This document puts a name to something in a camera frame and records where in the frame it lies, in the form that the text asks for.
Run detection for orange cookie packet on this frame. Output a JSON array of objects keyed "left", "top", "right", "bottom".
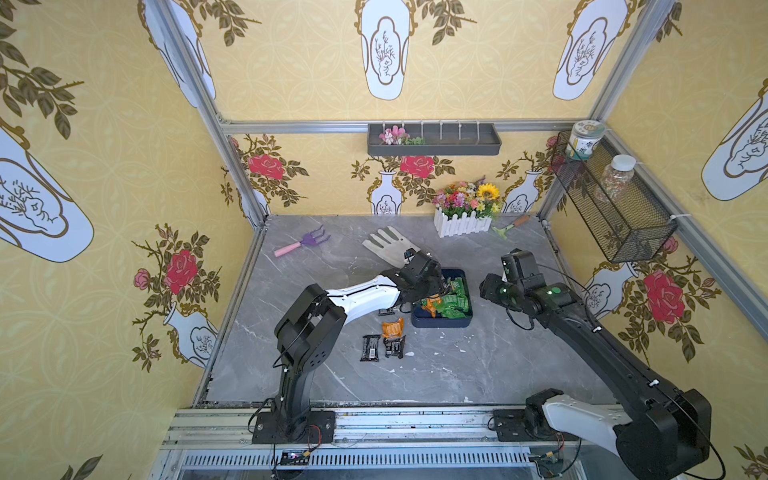
[
  {"left": 421, "top": 295, "right": 443, "bottom": 318},
  {"left": 381, "top": 318, "right": 405, "bottom": 340}
]

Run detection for dark blue storage box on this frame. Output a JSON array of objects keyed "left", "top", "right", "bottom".
[{"left": 411, "top": 269, "right": 473, "bottom": 328}]

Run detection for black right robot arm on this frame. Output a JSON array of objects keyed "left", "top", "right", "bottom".
[{"left": 480, "top": 249, "right": 712, "bottom": 479}]

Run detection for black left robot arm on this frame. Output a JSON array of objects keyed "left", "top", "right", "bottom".
[{"left": 248, "top": 249, "right": 444, "bottom": 445}]

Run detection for white fabric garden glove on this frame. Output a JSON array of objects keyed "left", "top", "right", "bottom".
[{"left": 362, "top": 226, "right": 420, "bottom": 268}]

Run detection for green cookie packet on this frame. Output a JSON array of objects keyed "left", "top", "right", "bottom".
[{"left": 439, "top": 277, "right": 470, "bottom": 319}]

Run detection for green garden trowel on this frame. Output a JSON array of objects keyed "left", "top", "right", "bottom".
[{"left": 492, "top": 214, "right": 530, "bottom": 239}]

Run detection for white fence flower pot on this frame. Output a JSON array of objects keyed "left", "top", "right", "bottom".
[{"left": 432, "top": 181, "right": 503, "bottom": 238}]

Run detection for pink purple garden rake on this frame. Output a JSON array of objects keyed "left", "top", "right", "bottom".
[{"left": 273, "top": 226, "right": 330, "bottom": 258}]

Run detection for pink artificial flowers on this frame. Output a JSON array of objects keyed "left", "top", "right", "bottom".
[{"left": 379, "top": 125, "right": 425, "bottom": 146}]

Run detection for white lid labelled jar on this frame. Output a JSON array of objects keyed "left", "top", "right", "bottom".
[{"left": 566, "top": 120, "right": 606, "bottom": 161}]

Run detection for small circuit board right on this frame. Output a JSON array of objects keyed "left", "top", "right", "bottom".
[{"left": 529, "top": 454, "right": 564, "bottom": 479}]

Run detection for small circuit board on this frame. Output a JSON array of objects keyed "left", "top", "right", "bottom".
[
  {"left": 278, "top": 450, "right": 311, "bottom": 468},
  {"left": 529, "top": 454, "right": 564, "bottom": 479}
]

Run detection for small circuit board left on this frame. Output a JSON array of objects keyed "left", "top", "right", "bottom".
[{"left": 278, "top": 450, "right": 311, "bottom": 468}]

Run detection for black wire mesh basket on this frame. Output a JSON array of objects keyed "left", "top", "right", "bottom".
[{"left": 552, "top": 131, "right": 677, "bottom": 263}]

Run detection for grey wall shelf tray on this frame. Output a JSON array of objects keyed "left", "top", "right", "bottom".
[{"left": 367, "top": 121, "right": 502, "bottom": 157}]

